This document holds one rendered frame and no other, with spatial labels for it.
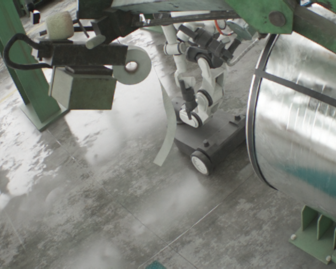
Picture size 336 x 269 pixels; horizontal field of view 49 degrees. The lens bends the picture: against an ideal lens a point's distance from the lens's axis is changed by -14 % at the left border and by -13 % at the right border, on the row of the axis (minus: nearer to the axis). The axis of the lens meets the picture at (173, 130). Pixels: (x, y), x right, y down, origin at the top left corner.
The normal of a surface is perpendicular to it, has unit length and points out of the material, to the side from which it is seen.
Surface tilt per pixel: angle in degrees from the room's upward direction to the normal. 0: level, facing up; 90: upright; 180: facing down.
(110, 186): 0
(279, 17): 90
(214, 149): 45
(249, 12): 90
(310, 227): 0
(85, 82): 90
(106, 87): 90
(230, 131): 0
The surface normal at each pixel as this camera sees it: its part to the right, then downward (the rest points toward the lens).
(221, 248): -0.29, -0.76
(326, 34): -0.48, 0.64
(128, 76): 0.22, 0.54
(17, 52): 0.60, 0.33
